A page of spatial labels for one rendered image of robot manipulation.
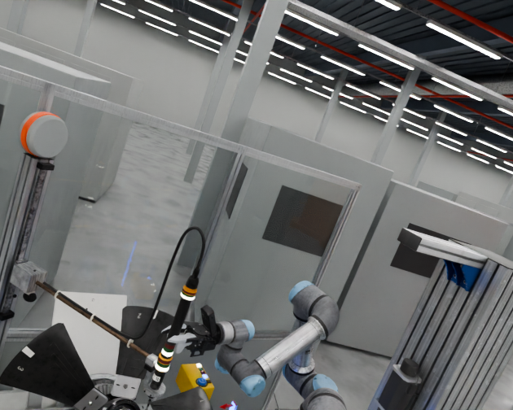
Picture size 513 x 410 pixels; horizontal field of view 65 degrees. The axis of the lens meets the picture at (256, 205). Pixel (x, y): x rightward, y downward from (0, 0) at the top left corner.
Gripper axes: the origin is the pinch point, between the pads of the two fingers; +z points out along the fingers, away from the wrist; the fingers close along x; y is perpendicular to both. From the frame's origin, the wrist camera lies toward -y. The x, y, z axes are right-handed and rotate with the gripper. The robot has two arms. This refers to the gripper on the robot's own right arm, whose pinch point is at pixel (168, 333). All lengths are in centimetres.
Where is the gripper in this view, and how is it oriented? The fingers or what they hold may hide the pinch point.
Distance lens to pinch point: 133.2
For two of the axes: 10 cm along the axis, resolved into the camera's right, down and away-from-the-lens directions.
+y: -3.5, 9.2, 1.8
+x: -6.2, -3.8, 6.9
